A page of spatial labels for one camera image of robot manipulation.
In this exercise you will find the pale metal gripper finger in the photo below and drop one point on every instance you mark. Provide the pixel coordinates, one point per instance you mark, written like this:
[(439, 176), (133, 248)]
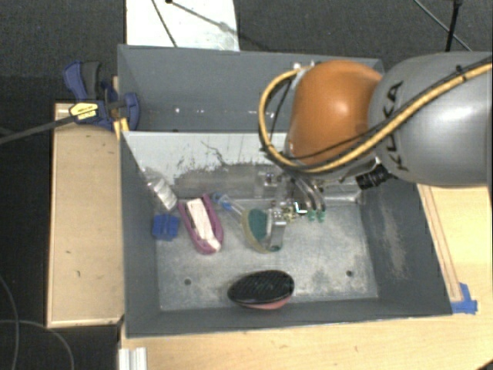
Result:
[(279, 233)]

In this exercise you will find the black and red oval brush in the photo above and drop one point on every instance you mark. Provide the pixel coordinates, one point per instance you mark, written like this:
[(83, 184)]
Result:
[(260, 287)]

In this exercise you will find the clear plastic bottle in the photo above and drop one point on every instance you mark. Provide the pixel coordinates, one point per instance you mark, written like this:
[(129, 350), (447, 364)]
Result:
[(161, 191)]

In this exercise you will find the grey metal bin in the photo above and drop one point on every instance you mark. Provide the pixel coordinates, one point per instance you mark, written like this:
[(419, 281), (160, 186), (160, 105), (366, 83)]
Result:
[(215, 87)]

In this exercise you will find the blue plastic block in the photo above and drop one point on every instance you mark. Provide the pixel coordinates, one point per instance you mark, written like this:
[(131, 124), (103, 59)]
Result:
[(165, 227)]

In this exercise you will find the pale wood board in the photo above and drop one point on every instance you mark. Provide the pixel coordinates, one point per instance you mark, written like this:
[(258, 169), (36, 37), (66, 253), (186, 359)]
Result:
[(86, 226)]

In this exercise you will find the black cylinder on white bracket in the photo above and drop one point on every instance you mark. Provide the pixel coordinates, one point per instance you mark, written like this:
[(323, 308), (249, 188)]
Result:
[(371, 176)]

